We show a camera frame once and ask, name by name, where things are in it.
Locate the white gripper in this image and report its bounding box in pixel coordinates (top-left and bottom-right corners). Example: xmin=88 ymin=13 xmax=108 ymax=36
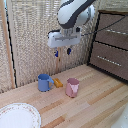
xmin=46 ymin=27 xmax=82 ymax=58

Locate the silver drawer handle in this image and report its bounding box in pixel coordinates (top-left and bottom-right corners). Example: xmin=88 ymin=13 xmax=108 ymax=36
xmin=106 ymin=28 xmax=128 ymax=36
xmin=96 ymin=55 xmax=123 ymax=68

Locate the woven bamboo screen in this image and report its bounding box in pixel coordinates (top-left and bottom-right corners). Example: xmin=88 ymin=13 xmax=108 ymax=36
xmin=0 ymin=0 xmax=128 ymax=94

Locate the pink mug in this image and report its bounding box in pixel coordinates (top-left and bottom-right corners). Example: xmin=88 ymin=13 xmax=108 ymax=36
xmin=64 ymin=77 xmax=81 ymax=98

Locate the white plate with patterned rim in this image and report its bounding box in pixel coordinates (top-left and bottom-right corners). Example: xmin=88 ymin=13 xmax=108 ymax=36
xmin=0 ymin=102 xmax=42 ymax=128

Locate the blue mug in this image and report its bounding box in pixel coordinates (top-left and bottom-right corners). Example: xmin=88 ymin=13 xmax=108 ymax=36
xmin=37 ymin=73 xmax=55 ymax=93

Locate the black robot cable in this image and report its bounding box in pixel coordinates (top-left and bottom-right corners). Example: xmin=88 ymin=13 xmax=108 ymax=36
xmin=80 ymin=15 xmax=128 ymax=37

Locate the orange toast slice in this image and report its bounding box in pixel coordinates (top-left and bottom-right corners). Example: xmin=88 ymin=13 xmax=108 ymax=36
xmin=53 ymin=77 xmax=64 ymax=89

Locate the dark brown drawer cabinet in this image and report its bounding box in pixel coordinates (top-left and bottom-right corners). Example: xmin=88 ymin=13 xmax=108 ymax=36
xmin=87 ymin=9 xmax=128 ymax=82

